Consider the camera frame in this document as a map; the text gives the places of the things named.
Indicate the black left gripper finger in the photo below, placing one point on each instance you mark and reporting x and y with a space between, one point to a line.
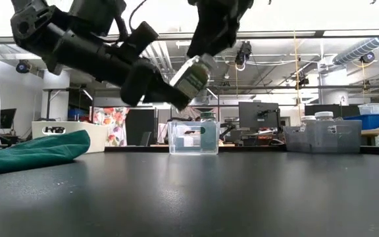
163 79
169 97

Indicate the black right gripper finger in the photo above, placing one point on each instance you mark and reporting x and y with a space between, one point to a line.
211 37

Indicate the green-lid spice jar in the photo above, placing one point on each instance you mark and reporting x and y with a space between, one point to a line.
192 79
208 115

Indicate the small white-lid spice jar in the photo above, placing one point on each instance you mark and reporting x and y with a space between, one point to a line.
308 118

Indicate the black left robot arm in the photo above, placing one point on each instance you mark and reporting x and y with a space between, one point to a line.
77 49

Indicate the black monitor on arm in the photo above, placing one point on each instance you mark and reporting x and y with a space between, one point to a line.
258 113

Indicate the clear plastic bin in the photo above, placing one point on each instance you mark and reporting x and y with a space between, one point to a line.
176 145

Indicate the floral cloth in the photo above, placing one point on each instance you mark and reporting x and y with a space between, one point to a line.
114 125

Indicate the white plastic bin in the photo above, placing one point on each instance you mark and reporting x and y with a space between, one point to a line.
77 126

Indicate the green folded cloth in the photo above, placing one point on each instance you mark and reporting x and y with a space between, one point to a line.
28 154

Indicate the small black monitor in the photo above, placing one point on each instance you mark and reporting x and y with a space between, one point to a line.
5 118

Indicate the grey translucent plastic bin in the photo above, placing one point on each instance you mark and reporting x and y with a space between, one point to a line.
341 141

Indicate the clear storage tub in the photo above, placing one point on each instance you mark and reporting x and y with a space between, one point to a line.
372 108

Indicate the blue storage bin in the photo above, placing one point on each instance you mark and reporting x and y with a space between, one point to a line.
368 121

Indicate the black ceiling camera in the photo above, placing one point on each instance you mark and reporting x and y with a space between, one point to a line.
22 66
243 52
367 57

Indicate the silver ventilation duct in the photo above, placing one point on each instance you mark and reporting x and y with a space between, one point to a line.
364 46

